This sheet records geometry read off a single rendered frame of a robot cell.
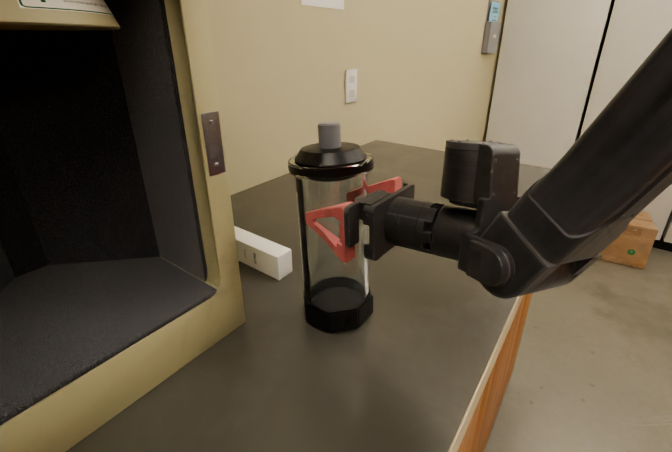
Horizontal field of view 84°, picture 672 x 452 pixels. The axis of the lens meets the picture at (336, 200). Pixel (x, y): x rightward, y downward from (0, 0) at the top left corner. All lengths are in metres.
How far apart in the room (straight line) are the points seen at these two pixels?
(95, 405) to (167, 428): 0.07
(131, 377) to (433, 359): 0.35
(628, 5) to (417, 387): 2.81
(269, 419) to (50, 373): 0.21
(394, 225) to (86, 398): 0.35
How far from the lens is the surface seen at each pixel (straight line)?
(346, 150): 0.44
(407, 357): 0.51
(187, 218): 0.49
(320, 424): 0.45
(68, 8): 0.39
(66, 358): 0.48
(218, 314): 0.52
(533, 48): 3.10
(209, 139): 0.43
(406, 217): 0.41
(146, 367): 0.49
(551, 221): 0.31
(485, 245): 0.34
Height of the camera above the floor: 1.30
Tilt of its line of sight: 23 degrees down
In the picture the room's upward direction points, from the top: straight up
